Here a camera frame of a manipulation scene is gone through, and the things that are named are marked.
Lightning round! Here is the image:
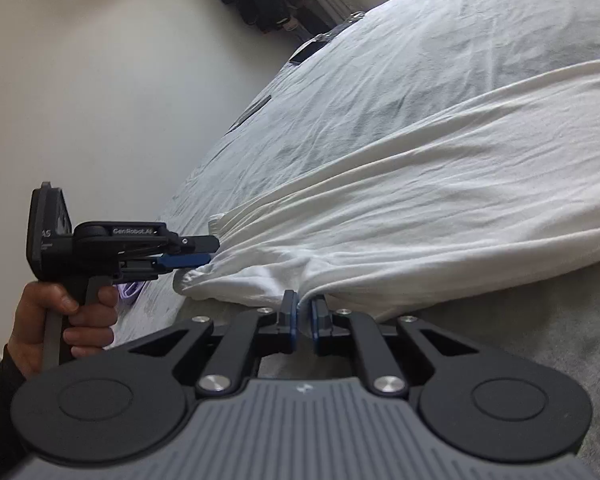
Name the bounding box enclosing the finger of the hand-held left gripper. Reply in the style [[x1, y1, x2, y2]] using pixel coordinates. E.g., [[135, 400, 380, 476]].
[[154, 252, 213, 273], [170, 234, 221, 256]]

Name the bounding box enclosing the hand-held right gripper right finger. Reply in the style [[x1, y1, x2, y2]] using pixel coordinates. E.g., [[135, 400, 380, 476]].
[[310, 296, 483, 397]]

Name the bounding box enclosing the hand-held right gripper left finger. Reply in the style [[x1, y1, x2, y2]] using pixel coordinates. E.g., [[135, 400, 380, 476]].
[[127, 290, 298, 396]]

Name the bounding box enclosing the white t-shirt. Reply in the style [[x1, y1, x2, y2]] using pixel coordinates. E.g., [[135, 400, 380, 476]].
[[174, 57, 600, 341]]

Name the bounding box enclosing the person's left forearm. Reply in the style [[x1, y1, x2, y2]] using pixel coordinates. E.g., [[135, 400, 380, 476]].
[[0, 342, 31, 480]]

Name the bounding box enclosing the person's left hand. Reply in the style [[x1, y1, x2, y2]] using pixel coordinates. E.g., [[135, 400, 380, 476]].
[[7, 280, 121, 378]]

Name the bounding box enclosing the purple garment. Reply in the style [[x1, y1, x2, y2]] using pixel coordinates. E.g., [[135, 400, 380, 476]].
[[120, 280, 143, 306]]

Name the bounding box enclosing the black remote control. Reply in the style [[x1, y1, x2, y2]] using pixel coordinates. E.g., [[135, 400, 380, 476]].
[[230, 95, 272, 131]]

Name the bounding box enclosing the black tablet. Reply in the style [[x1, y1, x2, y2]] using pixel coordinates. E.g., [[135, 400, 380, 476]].
[[289, 40, 326, 65]]

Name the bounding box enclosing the bed with grey sheet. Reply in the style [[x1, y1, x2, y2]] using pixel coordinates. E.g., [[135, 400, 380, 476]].
[[112, 0, 600, 480]]

